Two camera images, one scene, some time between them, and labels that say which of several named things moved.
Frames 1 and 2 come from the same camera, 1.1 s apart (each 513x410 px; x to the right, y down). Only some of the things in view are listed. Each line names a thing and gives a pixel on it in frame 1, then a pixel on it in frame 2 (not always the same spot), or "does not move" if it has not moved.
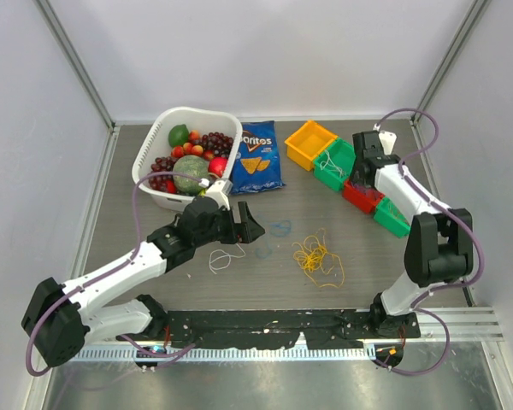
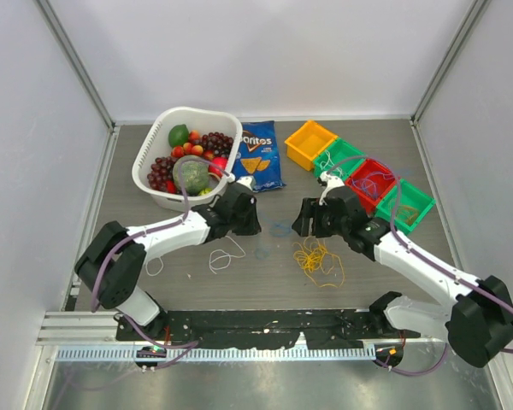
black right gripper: [355, 178] -> [309, 209]
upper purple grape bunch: [220, 145] does not move
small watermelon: [191, 165] does not move
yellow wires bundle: [324, 266] does not move
